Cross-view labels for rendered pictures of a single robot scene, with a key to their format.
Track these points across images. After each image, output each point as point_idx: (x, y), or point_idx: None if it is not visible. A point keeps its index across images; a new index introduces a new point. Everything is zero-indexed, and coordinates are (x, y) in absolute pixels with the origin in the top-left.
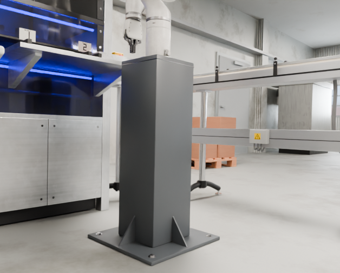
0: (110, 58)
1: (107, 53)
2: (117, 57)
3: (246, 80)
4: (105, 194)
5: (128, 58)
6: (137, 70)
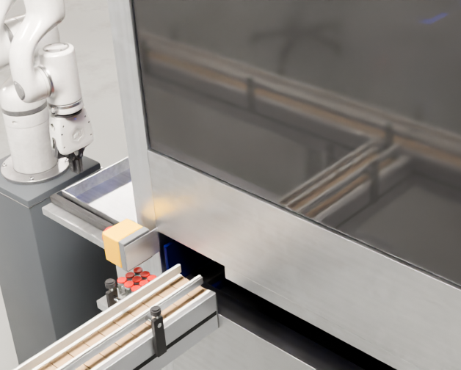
0: (122, 168)
1: (126, 157)
2: (109, 170)
3: None
4: None
5: (88, 179)
6: None
